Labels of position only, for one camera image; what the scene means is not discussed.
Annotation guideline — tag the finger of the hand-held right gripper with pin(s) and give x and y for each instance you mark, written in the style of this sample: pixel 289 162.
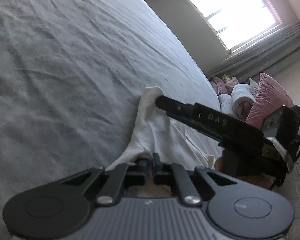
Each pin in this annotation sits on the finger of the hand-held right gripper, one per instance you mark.
pixel 175 107

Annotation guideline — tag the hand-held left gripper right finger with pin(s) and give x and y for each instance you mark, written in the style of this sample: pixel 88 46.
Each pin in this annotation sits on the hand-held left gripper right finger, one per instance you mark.
pixel 157 172

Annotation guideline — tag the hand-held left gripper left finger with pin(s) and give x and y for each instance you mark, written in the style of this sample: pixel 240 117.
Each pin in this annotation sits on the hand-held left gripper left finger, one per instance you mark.
pixel 142 172

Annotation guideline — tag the white hooded sweatshirt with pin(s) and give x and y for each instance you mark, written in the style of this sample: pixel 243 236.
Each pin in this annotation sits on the white hooded sweatshirt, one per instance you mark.
pixel 150 125

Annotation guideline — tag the person's right hand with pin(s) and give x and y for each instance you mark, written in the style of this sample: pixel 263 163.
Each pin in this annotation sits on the person's right hand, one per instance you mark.
pixel 218 165

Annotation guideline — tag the rolled white floral blanket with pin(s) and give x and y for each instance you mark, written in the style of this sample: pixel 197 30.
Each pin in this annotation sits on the rolled white floral blanket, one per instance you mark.
pixel 240 97

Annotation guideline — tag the large pink pillow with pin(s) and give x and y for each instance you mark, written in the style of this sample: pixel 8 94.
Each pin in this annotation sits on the large pink pillow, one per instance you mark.
pixel 265 97

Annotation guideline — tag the small pink cushion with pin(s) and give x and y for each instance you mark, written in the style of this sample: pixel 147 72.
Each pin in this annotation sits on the small pink cushion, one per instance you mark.
pixel 218 85

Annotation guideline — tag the grey curtain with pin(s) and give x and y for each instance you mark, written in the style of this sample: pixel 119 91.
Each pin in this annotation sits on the grey curtain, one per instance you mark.
pixel 260 52

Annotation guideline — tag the bright window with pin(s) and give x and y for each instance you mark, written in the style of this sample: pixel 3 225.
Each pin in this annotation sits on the bright window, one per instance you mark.
pixel 227 10

